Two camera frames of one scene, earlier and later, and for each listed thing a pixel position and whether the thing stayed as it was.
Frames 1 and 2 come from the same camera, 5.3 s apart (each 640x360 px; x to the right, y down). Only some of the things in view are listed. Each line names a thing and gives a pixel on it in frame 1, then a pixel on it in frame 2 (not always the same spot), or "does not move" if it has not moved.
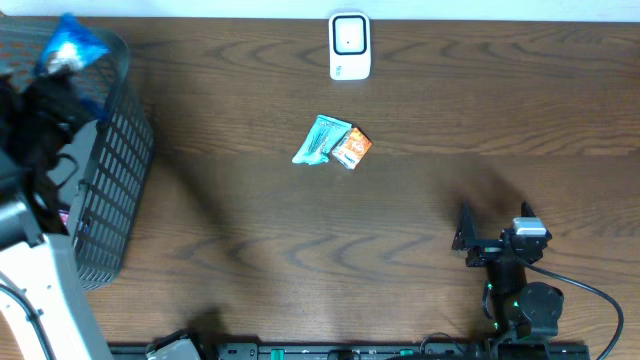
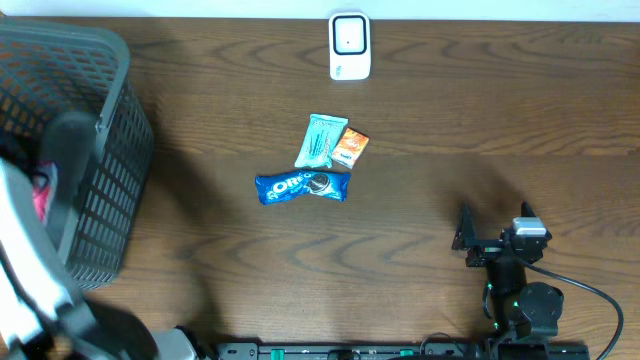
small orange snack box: x=352 y=148 does not move
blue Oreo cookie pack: x=75 y=45 to x=324 y=184
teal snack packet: x=323 y=137 does not move
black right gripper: x=485 y=250 does not move
